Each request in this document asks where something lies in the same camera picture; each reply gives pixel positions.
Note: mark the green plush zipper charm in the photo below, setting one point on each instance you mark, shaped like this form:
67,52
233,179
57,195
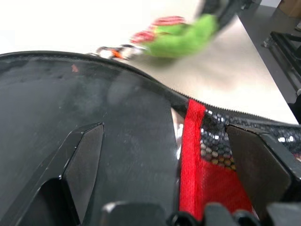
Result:
183,40

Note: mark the brown cardboard box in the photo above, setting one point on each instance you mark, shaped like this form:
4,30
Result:
290,7

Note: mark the black metal frame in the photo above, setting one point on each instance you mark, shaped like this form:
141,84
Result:
285,51

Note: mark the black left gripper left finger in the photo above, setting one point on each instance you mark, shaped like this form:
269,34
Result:
58,176

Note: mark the red white striped charm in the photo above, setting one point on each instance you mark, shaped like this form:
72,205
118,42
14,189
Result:
150,33

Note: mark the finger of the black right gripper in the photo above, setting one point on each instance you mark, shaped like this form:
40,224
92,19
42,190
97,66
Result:
229,11
211,5

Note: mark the black pouch with red lining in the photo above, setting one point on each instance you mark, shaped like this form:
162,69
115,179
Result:
192,141

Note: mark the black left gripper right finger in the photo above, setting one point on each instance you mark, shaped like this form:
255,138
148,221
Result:
261,169

